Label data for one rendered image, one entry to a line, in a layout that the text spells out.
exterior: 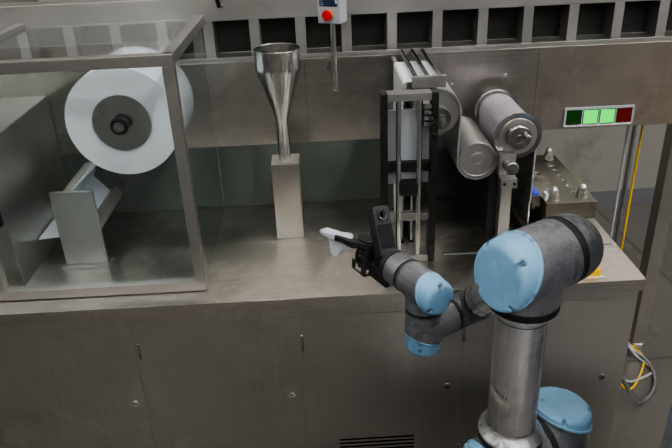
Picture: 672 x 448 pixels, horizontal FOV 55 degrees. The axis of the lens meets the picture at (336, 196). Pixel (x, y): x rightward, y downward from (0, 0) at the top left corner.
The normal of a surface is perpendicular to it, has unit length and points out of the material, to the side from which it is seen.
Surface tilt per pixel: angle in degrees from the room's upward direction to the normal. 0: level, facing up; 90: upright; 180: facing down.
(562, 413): 8
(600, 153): 90
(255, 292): 0
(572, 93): 90
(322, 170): 90
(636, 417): 0
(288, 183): 90
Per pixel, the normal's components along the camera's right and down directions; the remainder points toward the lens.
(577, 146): 0.10, 0.43
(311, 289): -0.04, -0.90
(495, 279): -0.85, 0.14
